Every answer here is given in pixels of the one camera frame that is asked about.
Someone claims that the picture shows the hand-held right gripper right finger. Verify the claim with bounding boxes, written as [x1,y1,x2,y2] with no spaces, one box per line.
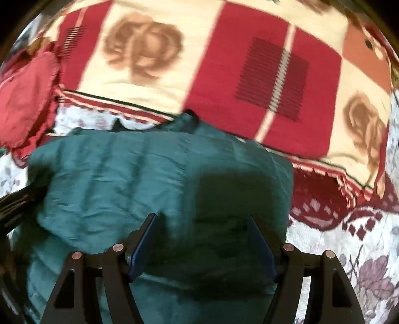
[248,215,366,324]

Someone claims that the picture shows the white floral bed sheet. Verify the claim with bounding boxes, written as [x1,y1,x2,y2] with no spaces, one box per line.
[0,103,399,324]

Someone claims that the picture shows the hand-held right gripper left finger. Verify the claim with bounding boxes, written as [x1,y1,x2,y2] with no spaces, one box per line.
[40,213,159,324]

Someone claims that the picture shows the red heart-shaped ruffled pillow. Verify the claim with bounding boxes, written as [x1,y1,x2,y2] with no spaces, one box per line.
[0,49,62,160]

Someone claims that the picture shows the teal puffer jacket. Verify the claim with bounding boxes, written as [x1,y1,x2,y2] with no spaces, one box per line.
[11,111,295,324]

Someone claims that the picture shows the red cream rose-print quilt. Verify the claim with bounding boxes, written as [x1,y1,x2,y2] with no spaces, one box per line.
[19,0,399,210]

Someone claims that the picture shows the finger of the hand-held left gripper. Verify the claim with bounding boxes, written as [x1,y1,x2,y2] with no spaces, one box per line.
[0,184,48,233]

